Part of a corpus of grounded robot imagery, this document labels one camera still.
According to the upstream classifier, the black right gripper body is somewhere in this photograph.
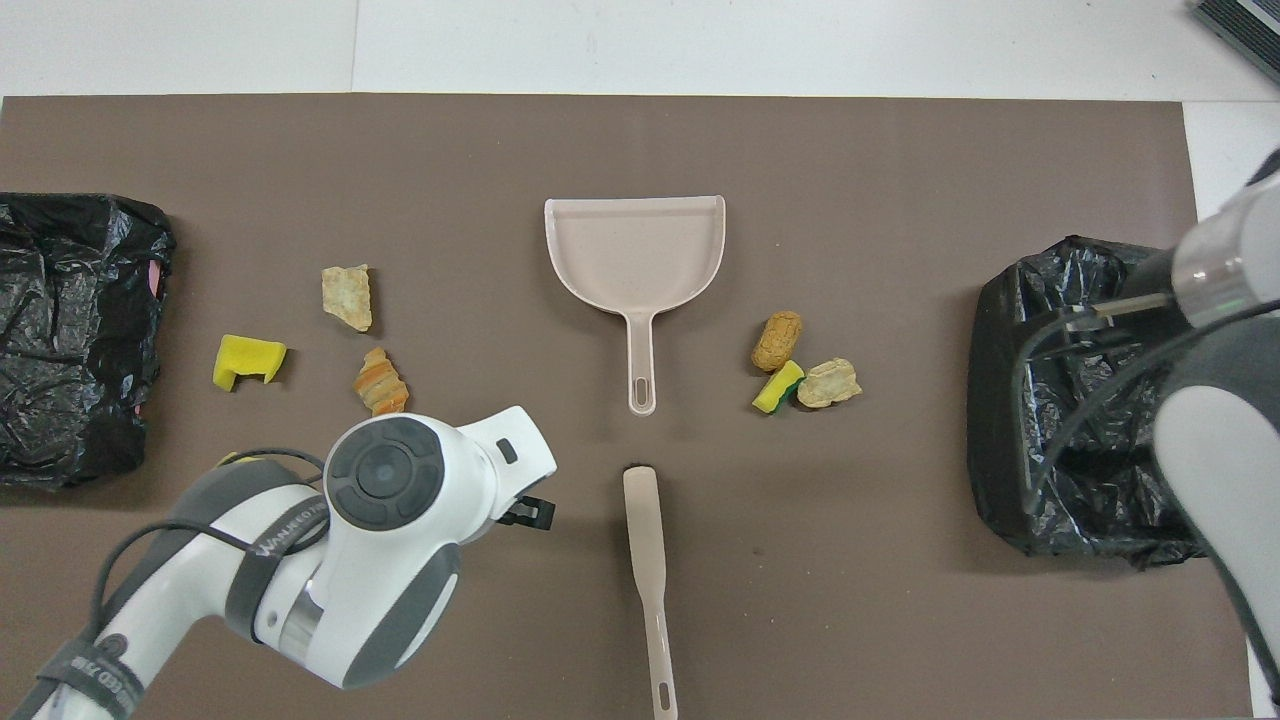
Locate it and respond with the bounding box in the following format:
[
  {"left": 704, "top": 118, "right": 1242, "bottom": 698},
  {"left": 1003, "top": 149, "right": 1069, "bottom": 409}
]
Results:
[{"left": 1120, "top": 248, "right": 1193, "bottom": 326}]

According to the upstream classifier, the beige hand brush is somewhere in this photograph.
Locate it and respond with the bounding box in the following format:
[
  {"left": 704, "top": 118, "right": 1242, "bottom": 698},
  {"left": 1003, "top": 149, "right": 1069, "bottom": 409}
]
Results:
[{"left": 622, "top": 466, "right": 679, "bottom": 720}]

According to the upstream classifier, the orange striped croissant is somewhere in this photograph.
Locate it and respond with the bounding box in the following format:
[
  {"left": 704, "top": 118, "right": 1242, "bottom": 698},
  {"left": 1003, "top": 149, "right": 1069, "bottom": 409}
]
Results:
[{"left": 353, "top": 346, "right": 410, "bottom": 416}]

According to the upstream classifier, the small yellow green sponge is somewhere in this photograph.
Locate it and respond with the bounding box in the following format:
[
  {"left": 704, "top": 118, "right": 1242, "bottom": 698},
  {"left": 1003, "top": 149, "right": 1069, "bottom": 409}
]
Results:
[{"left": 752, "top": 359, "right": 806, "bottom": 415}]

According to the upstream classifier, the pale bread chunk large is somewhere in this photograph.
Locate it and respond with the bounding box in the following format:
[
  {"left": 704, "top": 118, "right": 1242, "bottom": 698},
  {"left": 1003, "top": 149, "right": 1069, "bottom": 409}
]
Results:
[{"left": 321, "top": 264, "right": 373, "bottom": 333}]

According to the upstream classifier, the beige plastic dustpan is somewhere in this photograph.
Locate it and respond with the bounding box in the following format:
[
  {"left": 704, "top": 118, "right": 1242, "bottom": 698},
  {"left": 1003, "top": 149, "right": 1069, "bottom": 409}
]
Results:
[{"left": 544, "top": 195, "right": 728, "bottom": 416}]

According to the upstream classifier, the brown oblong bread roll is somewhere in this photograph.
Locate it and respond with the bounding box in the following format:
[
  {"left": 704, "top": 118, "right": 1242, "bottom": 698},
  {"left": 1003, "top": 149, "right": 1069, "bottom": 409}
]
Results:
[{"left": 750, "top": 310, "right": 804, "bottom": 373}]

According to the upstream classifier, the pale bread chunk small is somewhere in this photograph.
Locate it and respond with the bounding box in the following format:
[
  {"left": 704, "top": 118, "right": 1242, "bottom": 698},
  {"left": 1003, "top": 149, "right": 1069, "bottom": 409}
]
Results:
[{"left": 797, "top": 358, "right": 863, "bottom": 409}]

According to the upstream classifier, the yellow notched sponge piece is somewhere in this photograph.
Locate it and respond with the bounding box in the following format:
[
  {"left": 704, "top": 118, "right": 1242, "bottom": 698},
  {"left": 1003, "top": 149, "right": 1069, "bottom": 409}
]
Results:
[{"left": 212, "top": 334, "right": 288, "bottom": 391}]

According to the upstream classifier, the black bag lined bin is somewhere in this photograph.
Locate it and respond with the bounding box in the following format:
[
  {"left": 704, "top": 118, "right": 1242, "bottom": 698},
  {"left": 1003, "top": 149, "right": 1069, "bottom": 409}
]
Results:
[{"left": 966, "top": 235, "right": 1206, "bottom": 571}]

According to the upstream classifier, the black bag bin pink spot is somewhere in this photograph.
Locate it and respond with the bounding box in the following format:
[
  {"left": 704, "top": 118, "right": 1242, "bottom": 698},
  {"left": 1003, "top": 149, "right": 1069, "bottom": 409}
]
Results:
[{"left": 0, "top": 192, "right": 177, "bottom": 491}]

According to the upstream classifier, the dark ribbed device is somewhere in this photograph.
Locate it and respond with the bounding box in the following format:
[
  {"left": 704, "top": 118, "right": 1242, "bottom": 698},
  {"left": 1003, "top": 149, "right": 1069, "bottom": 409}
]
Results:
[{"left": 1190, "top": 0, "right": 1280, "bottom": 86}]

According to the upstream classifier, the brown table mat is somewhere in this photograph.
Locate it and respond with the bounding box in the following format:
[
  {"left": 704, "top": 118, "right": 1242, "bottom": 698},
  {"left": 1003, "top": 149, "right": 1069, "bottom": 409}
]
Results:
[{"left": 0, "top": 94, "right": 1253, "bottom": 720}]

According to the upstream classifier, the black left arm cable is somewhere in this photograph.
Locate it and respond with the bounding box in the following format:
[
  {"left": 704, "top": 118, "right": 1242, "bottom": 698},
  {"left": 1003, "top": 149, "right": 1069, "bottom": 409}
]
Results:
[{"left": 95, "top": 448, "right": 336, "bottom": 641}]

